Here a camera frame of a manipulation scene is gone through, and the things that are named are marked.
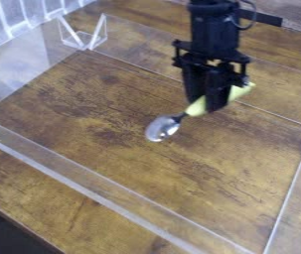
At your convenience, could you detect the black bar on table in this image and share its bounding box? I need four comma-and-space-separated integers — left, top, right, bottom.
195, 0, 284, 28

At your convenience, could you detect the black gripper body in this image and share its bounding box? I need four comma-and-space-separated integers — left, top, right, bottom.
173, 0, 249, 86

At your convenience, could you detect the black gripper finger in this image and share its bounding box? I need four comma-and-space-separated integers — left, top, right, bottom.
205, 68, 234, 112
182, 65, 206, 103

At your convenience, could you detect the green handled metal spoon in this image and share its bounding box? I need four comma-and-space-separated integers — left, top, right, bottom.
145, 82, 256, 142

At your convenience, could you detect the clear acrylic tray enclosure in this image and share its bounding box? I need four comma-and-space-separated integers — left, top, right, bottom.
0, 14, 301, 254

